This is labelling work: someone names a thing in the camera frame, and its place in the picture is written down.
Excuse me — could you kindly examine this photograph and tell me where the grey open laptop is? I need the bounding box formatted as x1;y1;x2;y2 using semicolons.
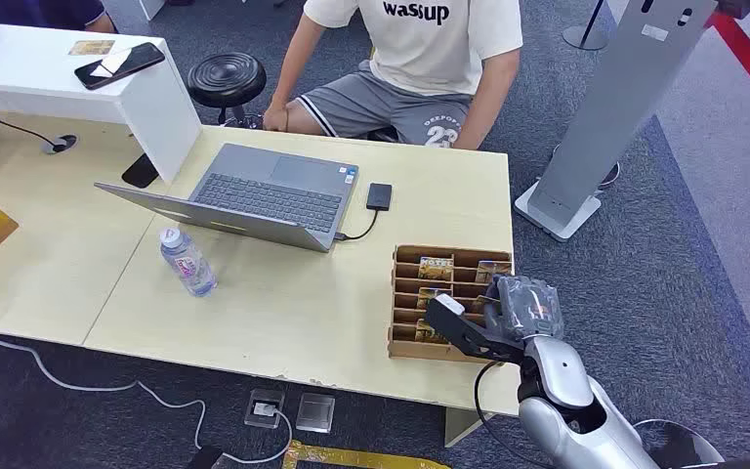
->
95;143;360;254

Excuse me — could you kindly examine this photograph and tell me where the black drive cable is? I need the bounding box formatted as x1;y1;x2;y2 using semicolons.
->
334;208;381;242

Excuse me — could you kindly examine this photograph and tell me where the wooden card holder rack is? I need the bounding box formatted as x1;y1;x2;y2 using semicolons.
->
387;243;515;364

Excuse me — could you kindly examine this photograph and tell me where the clear plastic water bottle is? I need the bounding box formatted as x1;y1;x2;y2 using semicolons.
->
158;227;219;298

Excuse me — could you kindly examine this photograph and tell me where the white desk riser shelf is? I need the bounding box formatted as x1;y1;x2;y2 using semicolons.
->
0;23;203;187

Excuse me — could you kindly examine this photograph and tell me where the black power adapter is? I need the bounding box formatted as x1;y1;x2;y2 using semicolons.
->
187;445;225;469

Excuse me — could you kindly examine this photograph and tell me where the stanchion post with base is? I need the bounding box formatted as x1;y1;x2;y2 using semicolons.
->
562;0;611;52

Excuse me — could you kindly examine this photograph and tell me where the black smartphone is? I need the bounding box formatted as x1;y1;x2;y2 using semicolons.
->
73;42;167;91

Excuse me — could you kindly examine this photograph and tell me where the floor socket with plug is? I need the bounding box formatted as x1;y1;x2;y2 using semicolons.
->
243;388;286;430

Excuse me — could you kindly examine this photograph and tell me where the printed hotel card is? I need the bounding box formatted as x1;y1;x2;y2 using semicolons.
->
416;287;452;311
474;260;514;284
418;256;455;282
414;319;448;346

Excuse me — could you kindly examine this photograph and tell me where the desk leg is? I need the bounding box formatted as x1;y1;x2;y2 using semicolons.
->
443;407;497;448

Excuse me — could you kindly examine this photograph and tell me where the golden printed card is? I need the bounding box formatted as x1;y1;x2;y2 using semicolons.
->
67;39;116;57

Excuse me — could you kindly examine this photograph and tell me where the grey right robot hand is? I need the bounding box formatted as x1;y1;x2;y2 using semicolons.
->
483;276;565;342

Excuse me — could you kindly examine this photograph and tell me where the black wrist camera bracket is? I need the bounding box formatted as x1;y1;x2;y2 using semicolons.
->
424;293;526;365

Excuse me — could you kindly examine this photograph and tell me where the person in dark top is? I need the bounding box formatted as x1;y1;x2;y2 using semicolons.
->
0;0;117;35

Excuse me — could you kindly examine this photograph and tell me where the black round stool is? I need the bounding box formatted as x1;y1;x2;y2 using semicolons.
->
187;52;269;129

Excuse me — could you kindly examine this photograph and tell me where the black external drive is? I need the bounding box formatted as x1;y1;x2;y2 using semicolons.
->
366;183;394;212

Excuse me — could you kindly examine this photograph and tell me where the metal floor plate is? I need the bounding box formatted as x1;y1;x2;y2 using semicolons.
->
295;393;337;434

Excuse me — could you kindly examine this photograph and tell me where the white floor cable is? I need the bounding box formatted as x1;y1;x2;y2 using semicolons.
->
0;310;294;467

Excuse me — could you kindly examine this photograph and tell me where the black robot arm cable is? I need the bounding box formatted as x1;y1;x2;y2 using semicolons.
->
474;361;548;469

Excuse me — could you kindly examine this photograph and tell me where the person's right hand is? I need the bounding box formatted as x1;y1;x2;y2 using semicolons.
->
262;100;291;133

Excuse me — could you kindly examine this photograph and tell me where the black flat pad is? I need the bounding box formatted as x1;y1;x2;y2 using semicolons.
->
121;152;161;190

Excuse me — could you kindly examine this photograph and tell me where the yellow floor tape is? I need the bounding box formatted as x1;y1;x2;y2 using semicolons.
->
282;440;451;469

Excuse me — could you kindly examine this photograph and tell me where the grey desk cable grommet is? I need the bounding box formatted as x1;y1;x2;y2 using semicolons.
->
41;134;79;156

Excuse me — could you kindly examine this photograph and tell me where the grey kiosk stand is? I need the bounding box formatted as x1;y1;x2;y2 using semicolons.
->
514;0;719;243

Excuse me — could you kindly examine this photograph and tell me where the thin black desk cable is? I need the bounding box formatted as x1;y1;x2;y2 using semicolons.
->
0;100;65;151

